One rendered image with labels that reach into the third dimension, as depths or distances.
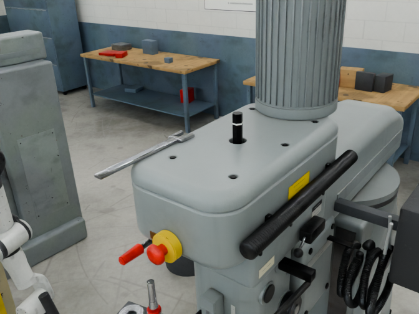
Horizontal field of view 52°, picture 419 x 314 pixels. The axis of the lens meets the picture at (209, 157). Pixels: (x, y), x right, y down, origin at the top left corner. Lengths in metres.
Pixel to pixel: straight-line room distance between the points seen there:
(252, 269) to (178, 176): 0.24
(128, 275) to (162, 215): 2.75
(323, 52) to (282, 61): 0.09
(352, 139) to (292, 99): 0.33
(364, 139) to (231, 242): 0.68
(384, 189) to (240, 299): 0.65
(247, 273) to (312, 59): 0.47
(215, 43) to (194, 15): 0.51
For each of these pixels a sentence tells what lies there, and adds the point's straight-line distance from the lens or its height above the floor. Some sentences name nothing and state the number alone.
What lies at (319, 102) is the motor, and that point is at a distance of 1.01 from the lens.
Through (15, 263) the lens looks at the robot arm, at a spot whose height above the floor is 1.37.
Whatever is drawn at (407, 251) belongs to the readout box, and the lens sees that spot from 1.09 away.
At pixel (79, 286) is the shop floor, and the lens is 3.54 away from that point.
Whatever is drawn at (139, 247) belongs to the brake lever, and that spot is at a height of 1.71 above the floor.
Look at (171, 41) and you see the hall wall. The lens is 6.84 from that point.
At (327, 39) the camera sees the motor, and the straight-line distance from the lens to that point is 0.99.
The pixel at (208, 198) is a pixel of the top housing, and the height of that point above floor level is 1.88.
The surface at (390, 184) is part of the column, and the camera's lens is 1.48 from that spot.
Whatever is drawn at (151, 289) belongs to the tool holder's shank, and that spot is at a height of 1.29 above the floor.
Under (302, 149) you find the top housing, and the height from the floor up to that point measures 1.88.
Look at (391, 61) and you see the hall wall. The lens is 5.19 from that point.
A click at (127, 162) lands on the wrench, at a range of 0.82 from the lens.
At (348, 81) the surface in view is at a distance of 4.86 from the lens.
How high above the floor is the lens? 2.25
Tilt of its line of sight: 25 degrees down
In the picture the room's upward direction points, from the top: 3 degrees counter-clockwise
